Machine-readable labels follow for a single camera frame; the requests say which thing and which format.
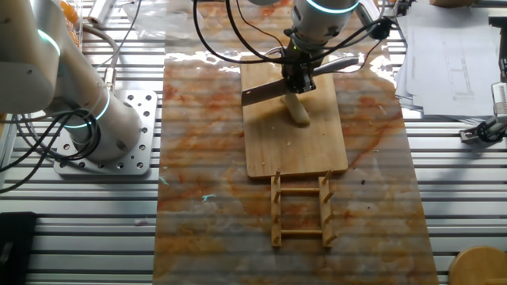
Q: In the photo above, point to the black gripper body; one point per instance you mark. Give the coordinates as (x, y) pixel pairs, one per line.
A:
(299, 67)

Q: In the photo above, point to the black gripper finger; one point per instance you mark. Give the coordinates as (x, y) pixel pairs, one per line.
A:
(292, 84)
(308, 85)

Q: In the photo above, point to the clear plastic bag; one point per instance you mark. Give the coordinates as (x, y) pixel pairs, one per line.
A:
(166, 17)

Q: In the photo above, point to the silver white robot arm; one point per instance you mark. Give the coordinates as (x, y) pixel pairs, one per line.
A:
(79, 91)

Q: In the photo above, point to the white radish piece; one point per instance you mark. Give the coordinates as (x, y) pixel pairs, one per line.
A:
(299, 112)

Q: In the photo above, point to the wooden cutting board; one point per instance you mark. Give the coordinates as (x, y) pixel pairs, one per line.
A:
(285, 146)

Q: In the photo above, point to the orange marble pattern mat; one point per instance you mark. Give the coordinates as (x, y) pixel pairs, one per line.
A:
(198, 138)

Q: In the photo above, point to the wooden knife rack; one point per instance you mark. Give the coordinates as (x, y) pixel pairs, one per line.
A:
(276, 213)

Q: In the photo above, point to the stack of white papers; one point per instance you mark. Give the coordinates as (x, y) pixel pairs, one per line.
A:
(447, 59)

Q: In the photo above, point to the brown cardboard box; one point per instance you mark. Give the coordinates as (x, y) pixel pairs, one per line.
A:
(451, 2)

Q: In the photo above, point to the clear plastic wrap roll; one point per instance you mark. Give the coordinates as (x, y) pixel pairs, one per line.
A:
(100, 12)

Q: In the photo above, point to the oranges in plastic tray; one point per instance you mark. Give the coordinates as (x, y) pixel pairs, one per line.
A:
(80, 20)

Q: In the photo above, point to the orange fruit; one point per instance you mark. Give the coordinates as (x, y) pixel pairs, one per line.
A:
(69, 12)
(75, 36)

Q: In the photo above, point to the round wooden disc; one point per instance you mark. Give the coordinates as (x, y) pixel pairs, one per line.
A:
(479, 267)

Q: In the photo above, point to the black box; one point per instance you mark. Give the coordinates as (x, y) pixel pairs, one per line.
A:
(17, 245)

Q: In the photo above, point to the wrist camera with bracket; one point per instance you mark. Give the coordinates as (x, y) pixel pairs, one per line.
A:
(381, 28)

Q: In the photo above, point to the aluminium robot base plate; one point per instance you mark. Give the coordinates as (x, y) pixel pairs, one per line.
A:
(146, 118)

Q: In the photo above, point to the silver camera on clamp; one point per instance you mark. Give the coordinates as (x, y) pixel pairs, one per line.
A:
(489, 128)

